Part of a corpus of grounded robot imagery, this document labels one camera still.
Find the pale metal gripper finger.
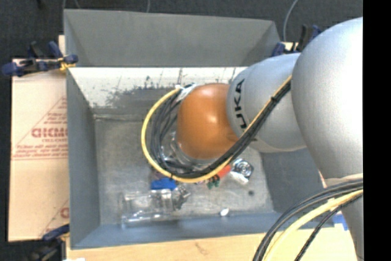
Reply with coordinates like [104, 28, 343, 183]
[174, 185, 192, 211]
[152, 189, 172, 212]

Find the blue sponge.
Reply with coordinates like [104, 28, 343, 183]
[150, 177, 178, 191]

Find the grey metal bin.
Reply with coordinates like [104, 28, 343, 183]
[63, 9, 337, 250]

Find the brown cardboard board, red print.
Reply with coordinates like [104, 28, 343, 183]
[7, 57, 71, 243]

